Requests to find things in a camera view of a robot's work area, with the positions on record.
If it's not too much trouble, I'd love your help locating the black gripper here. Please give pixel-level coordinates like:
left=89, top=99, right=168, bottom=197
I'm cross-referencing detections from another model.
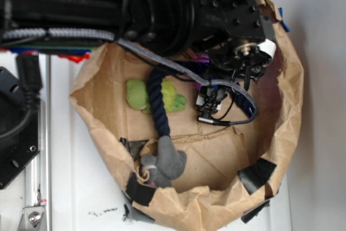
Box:
left=191, top=0, right=275, bottom=83

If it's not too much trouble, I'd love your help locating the dark blue twisted rope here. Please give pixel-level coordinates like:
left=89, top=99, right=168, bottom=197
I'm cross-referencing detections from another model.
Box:
left=146, top=61, right=255, bottom=137

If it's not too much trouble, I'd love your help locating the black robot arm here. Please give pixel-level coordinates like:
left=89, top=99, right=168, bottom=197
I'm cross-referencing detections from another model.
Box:
left=1, top=0, right=275, bottom=79

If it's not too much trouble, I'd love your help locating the blue tape right edge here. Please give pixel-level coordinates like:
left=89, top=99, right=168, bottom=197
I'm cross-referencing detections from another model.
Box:
left=278, top=8, right=291, bottom=32

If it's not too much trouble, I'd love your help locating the green plush frog toy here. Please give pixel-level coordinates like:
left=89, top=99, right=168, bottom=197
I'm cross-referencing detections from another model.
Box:
left=126, top=78, right=187, bottom=114

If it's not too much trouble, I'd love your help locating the brown paper bag bin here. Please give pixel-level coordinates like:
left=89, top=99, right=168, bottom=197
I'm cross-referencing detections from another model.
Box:
left=70, top=0, right=304, bottom=230

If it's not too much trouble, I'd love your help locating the grey plush elephant toy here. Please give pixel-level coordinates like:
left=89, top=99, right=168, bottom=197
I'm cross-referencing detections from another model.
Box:
left=141, top=136, right=187, bottom=188

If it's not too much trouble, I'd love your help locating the black tape lower right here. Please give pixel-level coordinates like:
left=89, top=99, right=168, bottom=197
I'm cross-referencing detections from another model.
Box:
left=237, top=158, right=277, bottom=195

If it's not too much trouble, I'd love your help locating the black tape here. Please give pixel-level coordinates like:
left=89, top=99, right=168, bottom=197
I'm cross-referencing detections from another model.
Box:
left=125, top=173, right=156, bottom=206
left=237, top=158, right=277, bottom=195
left=241, top=199, right=270, bottom=223

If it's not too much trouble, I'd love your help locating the black tape lower left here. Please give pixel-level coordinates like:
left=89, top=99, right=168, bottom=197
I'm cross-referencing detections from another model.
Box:
left=125, top=173, right=156, bottom=206

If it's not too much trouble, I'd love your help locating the black tape bottom right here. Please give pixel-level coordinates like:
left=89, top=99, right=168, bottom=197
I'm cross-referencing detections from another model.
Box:
left=241, top=199, right=270, bottom=223

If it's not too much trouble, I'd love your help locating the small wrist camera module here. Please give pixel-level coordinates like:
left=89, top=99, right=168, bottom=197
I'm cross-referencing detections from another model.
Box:
left=196, top=86, right=225, bottom=123

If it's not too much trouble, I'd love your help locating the grey braided cable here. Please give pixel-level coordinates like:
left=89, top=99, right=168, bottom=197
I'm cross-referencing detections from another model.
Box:
left=0, top=27, right=260, bottom=127

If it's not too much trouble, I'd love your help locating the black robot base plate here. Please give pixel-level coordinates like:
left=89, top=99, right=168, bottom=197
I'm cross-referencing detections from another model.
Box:
left=1, top=67, right=39, bottom=190

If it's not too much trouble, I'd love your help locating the aluminium frame rail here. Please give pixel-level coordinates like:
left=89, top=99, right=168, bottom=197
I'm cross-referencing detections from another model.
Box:
left=24, top=54, right=52, bottom=230

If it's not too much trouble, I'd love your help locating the metal corner bracket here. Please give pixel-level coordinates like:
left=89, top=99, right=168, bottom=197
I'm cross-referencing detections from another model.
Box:
left=17, top=206, right=46, bottom=231

